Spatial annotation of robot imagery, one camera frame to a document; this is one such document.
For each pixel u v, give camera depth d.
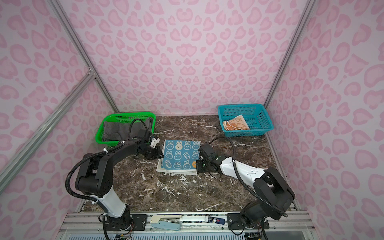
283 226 0.72
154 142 0.88
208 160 0.66
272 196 0.43
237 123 1.13
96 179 0.48
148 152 0.80
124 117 1.18
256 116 1.17
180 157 0.95
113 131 1.01
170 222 0.72
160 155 0.89
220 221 0.72
